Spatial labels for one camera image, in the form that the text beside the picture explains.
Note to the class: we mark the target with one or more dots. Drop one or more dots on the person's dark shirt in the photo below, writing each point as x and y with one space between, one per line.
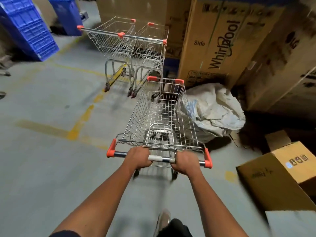
66 234

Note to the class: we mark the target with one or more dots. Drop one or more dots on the person's right forearm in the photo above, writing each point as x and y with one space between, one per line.
214 207

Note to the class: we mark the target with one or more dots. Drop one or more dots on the person's right sandalled foot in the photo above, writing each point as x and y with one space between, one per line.
163 220

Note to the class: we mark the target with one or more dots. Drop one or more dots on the person's right hand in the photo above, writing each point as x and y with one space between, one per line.
187 164

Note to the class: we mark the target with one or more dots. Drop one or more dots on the blue plastic trash bin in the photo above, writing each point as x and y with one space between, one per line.
66 17

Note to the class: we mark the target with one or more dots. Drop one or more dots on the pale grey board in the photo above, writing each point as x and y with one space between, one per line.
291 224

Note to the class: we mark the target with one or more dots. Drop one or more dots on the stack of blue plastic crates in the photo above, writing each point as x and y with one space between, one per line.
27 27

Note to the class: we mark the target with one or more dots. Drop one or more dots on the small open cardboard box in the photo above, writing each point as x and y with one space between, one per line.
266 177

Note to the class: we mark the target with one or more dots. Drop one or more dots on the large white woven sack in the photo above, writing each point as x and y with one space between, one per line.
217 111

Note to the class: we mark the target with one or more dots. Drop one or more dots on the person's left forearm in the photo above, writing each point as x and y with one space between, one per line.
98 204

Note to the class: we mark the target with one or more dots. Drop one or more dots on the wooden pallet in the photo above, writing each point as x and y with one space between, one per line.
4 65
84 16

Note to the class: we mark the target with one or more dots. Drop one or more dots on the person's left hand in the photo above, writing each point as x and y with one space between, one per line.
137 159

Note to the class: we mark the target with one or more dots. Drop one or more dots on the brown printed cardboard box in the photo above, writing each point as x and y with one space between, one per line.
279 59

